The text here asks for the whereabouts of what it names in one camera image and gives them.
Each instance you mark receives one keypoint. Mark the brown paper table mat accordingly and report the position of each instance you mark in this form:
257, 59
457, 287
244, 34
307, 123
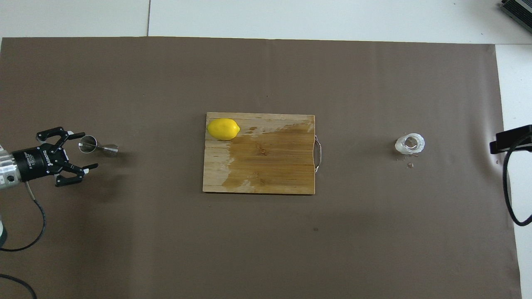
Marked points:
124, 249

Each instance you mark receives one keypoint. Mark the clear crinkled plastic cup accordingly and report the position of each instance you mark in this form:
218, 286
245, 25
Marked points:
400, 145

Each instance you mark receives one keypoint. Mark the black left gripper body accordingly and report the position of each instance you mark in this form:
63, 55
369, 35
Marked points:
37, 162

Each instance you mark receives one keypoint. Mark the steel double jigger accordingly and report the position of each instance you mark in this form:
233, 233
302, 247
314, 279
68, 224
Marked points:
88, 144

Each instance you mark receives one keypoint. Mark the yellow lemon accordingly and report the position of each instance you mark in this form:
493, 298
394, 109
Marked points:
223, 129

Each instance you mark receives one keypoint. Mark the black ribbed electronic device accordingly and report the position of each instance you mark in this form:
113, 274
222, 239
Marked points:
519, 9

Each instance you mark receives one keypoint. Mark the wooden cutting board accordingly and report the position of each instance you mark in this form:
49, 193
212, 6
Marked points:
274, 166

